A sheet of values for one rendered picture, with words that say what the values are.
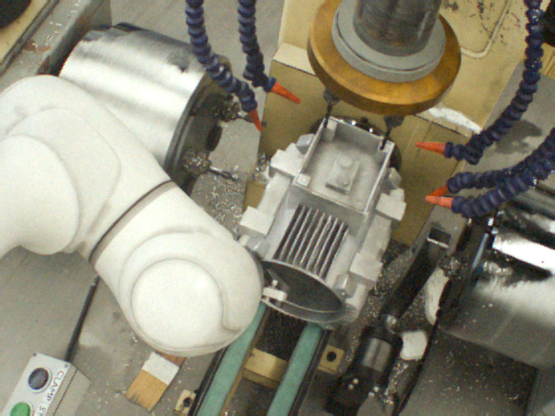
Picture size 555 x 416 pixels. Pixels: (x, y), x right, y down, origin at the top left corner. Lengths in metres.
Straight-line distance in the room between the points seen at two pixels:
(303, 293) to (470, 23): 0.46
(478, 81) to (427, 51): 0.31
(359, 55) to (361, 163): 0.24
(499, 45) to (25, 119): 0.70
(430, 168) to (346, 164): 0.19
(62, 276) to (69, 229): 0.70
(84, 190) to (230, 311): 0.15
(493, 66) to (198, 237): 0.66
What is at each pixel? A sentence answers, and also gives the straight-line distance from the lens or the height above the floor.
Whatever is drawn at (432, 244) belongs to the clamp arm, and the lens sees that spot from 0.88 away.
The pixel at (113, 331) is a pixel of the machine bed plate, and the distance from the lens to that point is 1.28.
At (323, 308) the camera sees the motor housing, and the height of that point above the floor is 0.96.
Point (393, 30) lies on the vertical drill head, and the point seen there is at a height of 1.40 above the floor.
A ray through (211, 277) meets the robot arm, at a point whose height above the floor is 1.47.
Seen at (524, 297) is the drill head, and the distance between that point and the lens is 1.03.
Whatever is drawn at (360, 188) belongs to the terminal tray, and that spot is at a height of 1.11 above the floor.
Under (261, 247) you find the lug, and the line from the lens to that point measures 1.01.
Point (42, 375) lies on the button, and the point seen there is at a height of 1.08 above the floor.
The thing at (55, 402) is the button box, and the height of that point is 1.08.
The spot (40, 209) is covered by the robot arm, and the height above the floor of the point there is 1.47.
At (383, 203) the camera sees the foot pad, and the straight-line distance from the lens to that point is 1.09.
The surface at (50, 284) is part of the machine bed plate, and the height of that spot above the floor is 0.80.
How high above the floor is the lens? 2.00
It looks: 61 degrees down
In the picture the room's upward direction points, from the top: 11 degrees clockwise
